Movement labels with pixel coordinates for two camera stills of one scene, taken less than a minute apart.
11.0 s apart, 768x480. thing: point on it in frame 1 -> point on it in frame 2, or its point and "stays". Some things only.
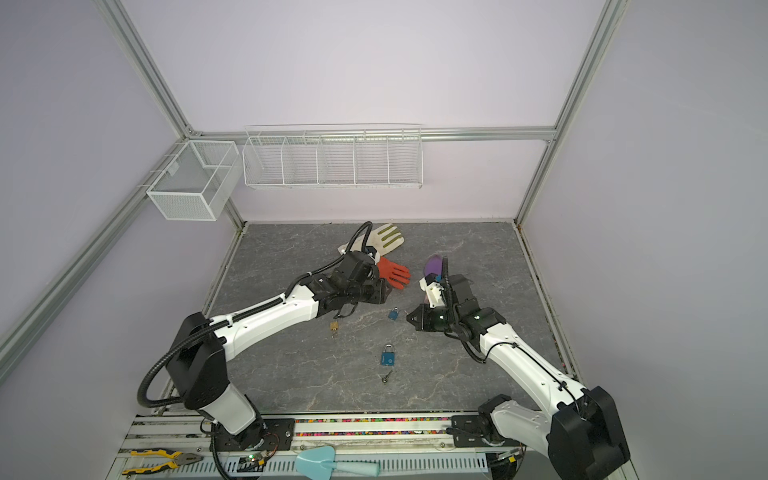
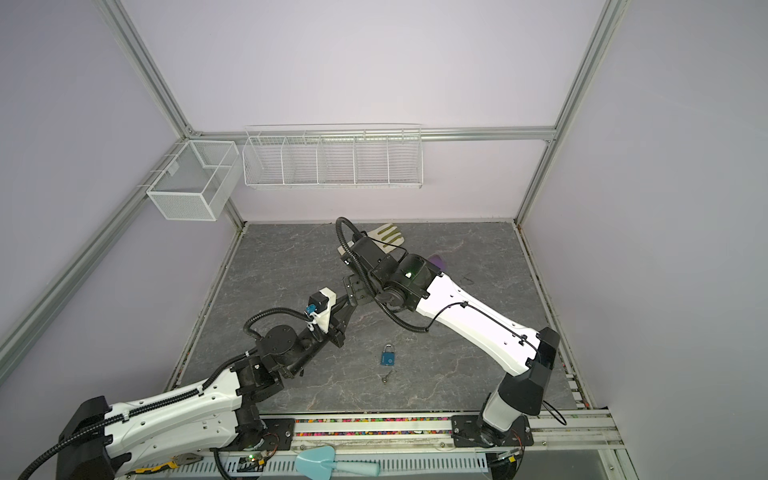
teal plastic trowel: [318, 464] stays
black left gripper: [381, 295] -> [337, 327]
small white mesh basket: [198, 182] stays
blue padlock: [388, 356] stays
